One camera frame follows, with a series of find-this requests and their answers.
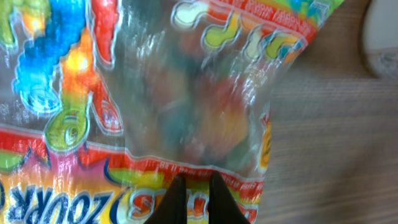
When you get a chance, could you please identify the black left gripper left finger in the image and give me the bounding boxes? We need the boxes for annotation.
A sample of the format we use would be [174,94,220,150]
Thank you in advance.
[145,174,187,224]

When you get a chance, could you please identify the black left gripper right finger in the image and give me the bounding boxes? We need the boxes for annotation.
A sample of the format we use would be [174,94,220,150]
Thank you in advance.
[208,172,250,224]

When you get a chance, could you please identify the Haribo gummy candy bag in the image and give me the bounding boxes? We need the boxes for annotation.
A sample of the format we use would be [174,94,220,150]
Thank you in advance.
[1,0,340,223]

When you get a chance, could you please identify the white barcode scanner box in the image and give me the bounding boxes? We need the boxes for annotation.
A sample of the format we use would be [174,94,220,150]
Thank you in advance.
[361,0,397,80]

